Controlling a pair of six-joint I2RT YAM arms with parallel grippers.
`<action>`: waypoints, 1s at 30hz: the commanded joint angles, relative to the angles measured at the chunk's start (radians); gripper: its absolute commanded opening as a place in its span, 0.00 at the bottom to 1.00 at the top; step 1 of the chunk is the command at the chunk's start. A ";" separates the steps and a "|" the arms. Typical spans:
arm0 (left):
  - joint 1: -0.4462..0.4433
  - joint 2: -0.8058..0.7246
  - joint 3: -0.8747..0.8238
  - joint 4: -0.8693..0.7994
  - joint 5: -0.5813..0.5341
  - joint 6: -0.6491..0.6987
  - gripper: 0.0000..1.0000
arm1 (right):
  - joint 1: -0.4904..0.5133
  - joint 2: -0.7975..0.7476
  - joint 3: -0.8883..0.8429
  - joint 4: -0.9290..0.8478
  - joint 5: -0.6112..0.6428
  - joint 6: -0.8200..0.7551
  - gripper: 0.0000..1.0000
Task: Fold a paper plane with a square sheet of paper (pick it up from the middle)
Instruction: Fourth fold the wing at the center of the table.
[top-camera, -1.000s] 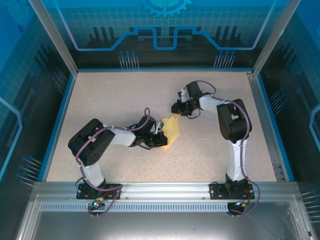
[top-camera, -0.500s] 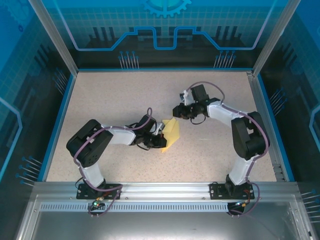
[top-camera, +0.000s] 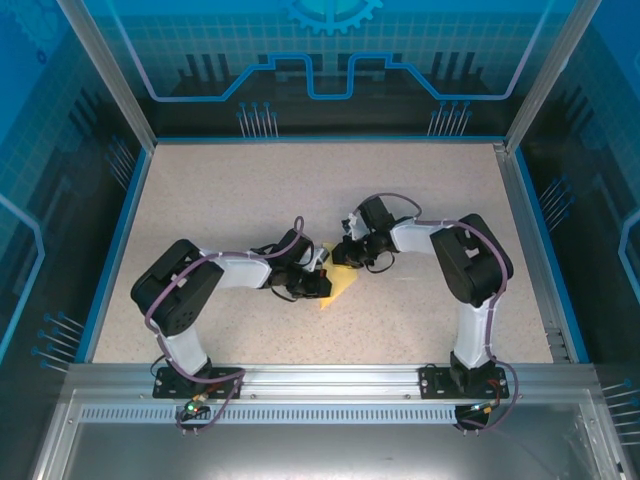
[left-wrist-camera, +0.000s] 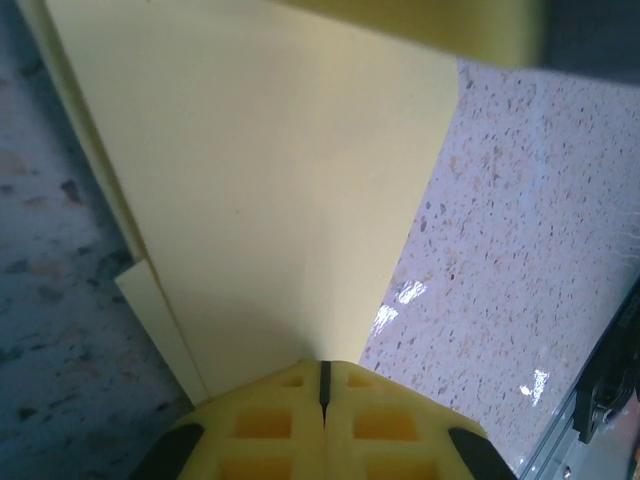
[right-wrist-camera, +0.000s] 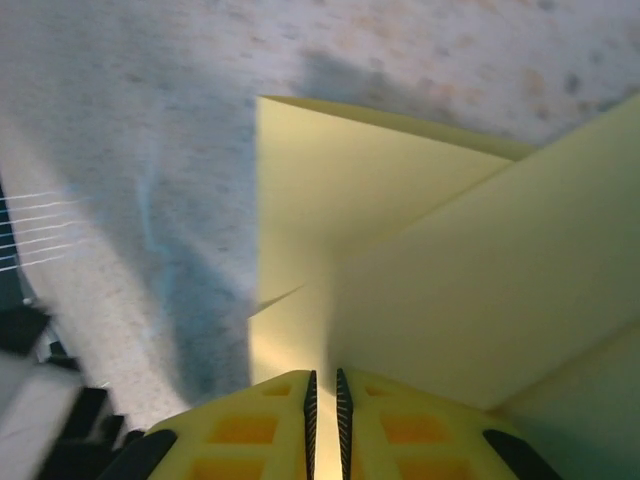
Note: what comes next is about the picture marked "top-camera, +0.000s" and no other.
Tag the yellow square paper sheet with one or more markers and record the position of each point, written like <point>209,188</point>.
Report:
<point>340,285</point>

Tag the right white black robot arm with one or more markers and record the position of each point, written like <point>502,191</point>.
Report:
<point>415,240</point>

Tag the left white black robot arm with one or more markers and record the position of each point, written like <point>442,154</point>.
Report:
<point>245,275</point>

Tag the grey metal tray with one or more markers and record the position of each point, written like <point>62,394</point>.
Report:
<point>350,450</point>

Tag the blue table edge strip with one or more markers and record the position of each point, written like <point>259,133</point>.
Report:
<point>548,250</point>
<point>117,250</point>

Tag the blue printed side panel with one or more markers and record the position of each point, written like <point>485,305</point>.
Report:
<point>600,200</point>
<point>40,200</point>

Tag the blue printed gear panel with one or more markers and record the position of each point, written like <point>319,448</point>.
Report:
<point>200,40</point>

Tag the long aluminium mounting rail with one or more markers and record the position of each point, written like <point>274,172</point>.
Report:
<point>330,380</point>

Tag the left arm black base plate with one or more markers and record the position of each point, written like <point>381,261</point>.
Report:
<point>225,382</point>

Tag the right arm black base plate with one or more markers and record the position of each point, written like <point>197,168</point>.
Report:
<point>432,382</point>

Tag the aluminium side rail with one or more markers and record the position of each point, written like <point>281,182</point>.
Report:
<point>529,250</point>

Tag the right aluminium frame post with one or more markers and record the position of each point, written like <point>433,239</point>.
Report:
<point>550,75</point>

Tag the aluminium frame post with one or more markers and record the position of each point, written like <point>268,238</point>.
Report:
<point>109,75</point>
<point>550,75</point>

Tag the left aluminium frame post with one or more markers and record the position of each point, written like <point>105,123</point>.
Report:
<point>109,75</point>

